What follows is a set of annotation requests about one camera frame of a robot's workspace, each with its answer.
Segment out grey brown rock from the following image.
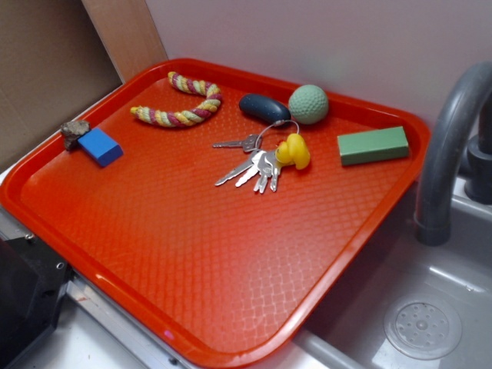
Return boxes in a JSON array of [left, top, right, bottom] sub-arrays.
[[60, 120, 91, 151]]

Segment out blue rectangular block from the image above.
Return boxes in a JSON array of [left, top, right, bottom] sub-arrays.
[[78, 128, 124, 168]]

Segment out round sink drain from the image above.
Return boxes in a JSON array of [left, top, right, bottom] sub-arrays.
[[384, 294, 462, 361]]

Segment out bunch of silver keys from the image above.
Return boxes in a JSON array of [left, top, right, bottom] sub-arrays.
[[214, 149, 280, 194]]

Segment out green rectangular block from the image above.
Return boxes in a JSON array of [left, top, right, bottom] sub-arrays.
[[337, 127, 410, 166]]

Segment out brown cardboard sheet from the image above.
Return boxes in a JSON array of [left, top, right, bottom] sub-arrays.
[[1, 1, 121, 170]]

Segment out red plastic tray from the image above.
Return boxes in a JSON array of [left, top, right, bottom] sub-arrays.
[[1, 59, 430, 368]]

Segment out colourful braided rope toy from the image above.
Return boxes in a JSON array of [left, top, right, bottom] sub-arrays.
[[130, 71, 222, 128]]

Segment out silver key pointing left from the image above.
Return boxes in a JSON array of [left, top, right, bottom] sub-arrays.
[[212, 134, 262, 153]]

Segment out wire key ring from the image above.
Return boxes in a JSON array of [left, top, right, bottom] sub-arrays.
[[254, 119, 301, 151]]

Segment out dark blue oval object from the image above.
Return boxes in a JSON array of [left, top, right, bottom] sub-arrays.
[[238, 94, 291, 124]]

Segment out yellow rubber duck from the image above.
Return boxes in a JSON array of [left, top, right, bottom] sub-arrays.
[[274, 133, 311, 170]]

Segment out green dimpled ball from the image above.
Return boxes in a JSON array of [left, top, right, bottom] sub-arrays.
[[288, 85, 329, 125]]

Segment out grey curved faucet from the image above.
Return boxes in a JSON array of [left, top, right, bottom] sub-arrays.
[[414, 61, 491, 246]]

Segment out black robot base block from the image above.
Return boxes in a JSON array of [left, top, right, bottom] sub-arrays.
[[1, 238, 71, 368]]

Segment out light wooden board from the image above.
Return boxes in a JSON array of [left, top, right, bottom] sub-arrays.
[[82, 0, 168, 83]]

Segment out grey toy sink basin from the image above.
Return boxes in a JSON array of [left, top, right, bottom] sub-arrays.
[[294, 179, 491, 368]]

